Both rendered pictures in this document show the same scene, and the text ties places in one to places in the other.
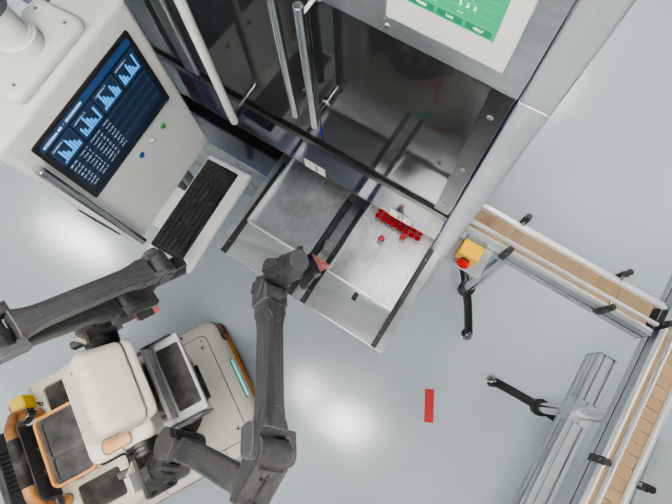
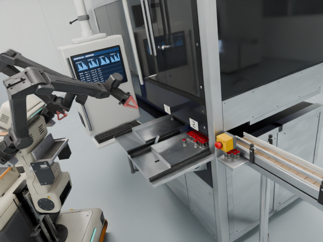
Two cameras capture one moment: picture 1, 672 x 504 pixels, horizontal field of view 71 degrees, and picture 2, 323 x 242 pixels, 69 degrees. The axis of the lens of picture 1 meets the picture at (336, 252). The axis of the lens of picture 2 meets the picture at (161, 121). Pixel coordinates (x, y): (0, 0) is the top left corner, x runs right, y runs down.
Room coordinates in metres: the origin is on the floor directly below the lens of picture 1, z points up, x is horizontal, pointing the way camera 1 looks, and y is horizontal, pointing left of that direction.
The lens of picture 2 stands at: (-0.72, -0.64, 1.68)
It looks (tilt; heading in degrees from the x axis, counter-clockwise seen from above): 25 degrees down; 27
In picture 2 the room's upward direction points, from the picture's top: 10 degrees counter-clockwise
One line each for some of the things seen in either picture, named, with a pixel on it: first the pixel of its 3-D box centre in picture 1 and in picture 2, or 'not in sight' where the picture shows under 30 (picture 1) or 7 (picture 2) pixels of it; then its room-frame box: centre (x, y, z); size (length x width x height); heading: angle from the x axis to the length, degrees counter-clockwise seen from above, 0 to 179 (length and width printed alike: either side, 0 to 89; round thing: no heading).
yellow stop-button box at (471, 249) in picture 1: (470, 251); (225, 141); (0.37, -0.44, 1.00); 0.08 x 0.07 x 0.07; 141
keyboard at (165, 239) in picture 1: (194, 208); (118, 130); (0.71, 0.52, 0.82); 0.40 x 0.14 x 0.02; 144
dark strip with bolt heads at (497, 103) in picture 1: (453, 187); (199, 65); (0.44, -0.31, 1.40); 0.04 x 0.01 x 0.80; 51
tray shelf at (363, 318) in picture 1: (333, 243); (162, 143); (0.49, 0.01, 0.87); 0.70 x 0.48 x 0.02; 51
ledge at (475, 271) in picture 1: (471, 252); (234, 159); (0.39, -0.48, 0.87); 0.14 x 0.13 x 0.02; 141
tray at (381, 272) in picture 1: (384, 249); (183, 146); (0.43, -0.17, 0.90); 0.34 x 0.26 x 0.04; 141
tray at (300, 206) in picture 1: (303, 201); (159, 127); (0.65, 0.09, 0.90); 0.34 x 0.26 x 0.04; 141
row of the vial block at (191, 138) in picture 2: (397, 228); (195, 140); (0.50, -0.22, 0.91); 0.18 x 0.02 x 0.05; 51
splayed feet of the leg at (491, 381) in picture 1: (536, 406); not in sight; (-0.22, -0.87, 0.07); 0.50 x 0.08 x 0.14; 51
